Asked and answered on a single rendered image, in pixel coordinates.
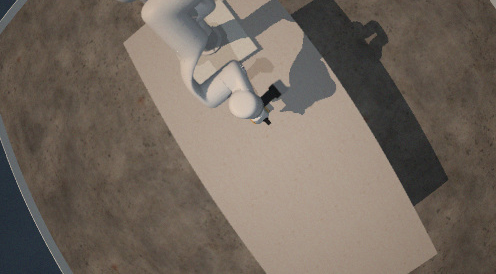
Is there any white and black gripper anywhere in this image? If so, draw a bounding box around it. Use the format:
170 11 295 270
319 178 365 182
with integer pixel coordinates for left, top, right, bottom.
251 105 271 126

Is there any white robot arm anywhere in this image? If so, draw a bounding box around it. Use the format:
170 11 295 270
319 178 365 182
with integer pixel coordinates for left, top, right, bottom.
140 0 288 119

